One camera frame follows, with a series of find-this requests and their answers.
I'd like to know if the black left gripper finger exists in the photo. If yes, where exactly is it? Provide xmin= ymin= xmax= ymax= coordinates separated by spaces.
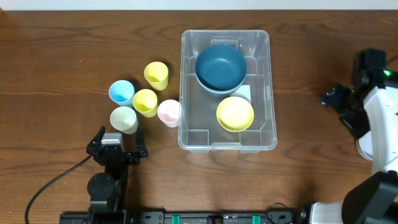
xmin=86 ymin=126 xmax=106 ymax=154
xmin=135 ymin=125 xmax=148 ymax=157

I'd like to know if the yellow small bowl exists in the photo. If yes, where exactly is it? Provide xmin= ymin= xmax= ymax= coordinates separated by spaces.
xmin=216 ymin=96 xmax=254 ymax=133

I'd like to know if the dark teal bowl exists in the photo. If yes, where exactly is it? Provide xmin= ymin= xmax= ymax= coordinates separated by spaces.
xmin=195 ymin=44 xmax=247 ymax=95

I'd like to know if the white small bowl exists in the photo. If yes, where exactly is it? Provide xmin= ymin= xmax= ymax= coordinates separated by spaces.
xmin=355 ymin=136 xmax=373 ymax=161

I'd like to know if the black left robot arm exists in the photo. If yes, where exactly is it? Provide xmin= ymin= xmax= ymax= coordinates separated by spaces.
xmin=86 ymin=126 xmax=148 ymax=213

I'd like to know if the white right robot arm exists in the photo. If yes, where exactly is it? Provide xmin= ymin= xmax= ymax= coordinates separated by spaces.
xmin=300 ymin=48 xmax=397 ymax=224

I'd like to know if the pale green cup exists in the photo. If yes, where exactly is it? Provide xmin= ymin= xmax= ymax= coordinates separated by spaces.
xmin=110 ymin=106 xmax=139 ymax=134

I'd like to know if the yellow cup near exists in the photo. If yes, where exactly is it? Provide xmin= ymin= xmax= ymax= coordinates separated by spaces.
xmin=133 ymin=89 xmax=158 ymax=118

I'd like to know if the yellow cup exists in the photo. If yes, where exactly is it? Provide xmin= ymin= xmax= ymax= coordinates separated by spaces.
xmin=133 ymin=89 xmax=158 ymax=118
xmin=144 ymin=62 xmax=169 ymax=91

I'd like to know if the pink cup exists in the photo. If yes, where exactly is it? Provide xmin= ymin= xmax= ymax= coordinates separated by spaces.
xmin=157 ymin=100 xmax=180 ymax=128

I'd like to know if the light blue cup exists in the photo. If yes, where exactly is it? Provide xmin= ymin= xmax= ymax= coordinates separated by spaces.
xmin=108 ymin=80 xmax=135 ymax=108

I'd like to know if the clear plastic storage bin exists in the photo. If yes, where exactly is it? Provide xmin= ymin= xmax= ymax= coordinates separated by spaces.
xmin=178 ymin=30 xmax=277 ymax=153

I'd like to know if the yellow cup far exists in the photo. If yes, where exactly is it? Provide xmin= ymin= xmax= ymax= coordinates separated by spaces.
xmin=144 ymin=62 xmax=169 ymax=91

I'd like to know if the white label sticker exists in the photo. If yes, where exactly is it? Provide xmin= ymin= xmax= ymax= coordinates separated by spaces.
xmin=230 ymin=85 xmax=251 ymax=103

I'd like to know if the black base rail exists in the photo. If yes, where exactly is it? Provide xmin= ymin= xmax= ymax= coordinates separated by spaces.
xmin=59 ymin=208 xmax=310 ymax=224

